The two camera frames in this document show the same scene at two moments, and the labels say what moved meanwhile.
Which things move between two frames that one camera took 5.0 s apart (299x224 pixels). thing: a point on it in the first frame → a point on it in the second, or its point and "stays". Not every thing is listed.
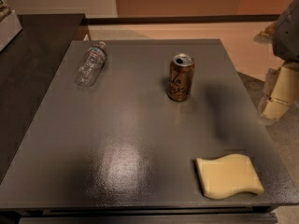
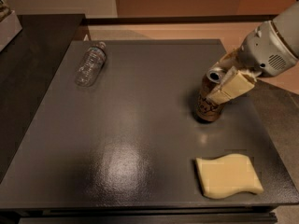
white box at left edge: (10, 27) stays
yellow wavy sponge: (227, 175) stays
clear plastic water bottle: (92, 64) stays
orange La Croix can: (181, 75) → (206, 110)
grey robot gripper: (288, 36) → (263, 49)
